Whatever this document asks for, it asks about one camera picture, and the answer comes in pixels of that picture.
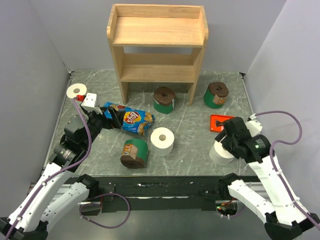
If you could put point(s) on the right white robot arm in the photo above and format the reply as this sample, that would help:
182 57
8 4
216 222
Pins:
283 215

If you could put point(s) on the blue Lays chip bag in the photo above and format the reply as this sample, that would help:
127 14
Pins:
133 120

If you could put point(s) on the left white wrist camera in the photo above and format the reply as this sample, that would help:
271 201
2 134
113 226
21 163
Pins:
91 103

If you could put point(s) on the green roll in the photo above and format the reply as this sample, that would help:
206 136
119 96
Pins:
134 154
216 95
164 100

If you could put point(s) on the wooden two-tier shelf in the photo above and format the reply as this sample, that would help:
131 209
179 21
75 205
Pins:
157 26

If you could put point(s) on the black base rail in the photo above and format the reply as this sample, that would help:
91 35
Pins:
151 193

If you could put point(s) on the green wrapped roll right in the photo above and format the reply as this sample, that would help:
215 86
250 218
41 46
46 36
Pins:
216 95

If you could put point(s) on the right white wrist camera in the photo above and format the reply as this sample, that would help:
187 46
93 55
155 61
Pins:
253 125

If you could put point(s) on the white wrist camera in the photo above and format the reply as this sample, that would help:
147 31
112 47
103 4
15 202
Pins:
91 103
253 125

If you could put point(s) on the white paper roll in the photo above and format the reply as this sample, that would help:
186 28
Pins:
76 89
219 155
162 141

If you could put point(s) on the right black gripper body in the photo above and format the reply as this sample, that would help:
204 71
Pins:
228 144

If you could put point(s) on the orange razor package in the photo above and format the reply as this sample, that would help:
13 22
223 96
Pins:
217 122

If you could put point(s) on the green roll front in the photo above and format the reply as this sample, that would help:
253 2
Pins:
134 154

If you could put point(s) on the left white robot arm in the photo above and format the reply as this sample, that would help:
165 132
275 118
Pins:
35 216

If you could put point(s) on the green wrapped roll middle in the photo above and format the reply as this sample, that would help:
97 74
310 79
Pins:
164 100

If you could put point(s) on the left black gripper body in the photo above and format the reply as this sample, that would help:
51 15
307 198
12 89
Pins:
97 122

